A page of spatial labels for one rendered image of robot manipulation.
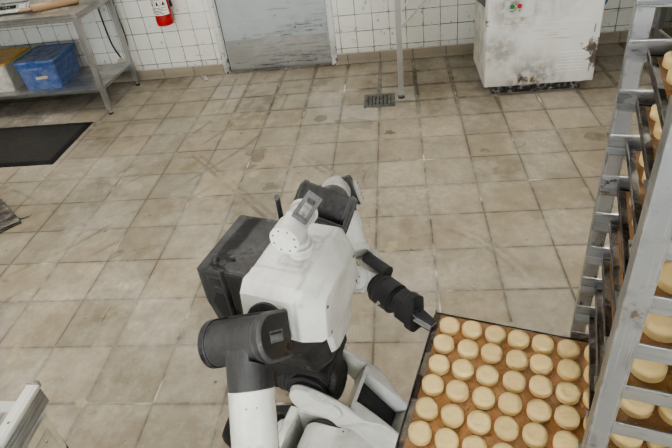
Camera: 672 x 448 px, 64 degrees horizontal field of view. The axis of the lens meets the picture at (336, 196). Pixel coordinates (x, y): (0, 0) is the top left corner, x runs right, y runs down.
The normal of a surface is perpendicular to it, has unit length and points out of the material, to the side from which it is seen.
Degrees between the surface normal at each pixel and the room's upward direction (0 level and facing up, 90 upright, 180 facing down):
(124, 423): 0
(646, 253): 90
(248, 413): 43
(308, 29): 90
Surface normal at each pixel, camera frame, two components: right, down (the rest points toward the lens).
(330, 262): 0.58, -0.49
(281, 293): -0.31, -0.24
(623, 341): -0.35, 0.56
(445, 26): -0.07, 0.57
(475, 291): -0.11, -0.82
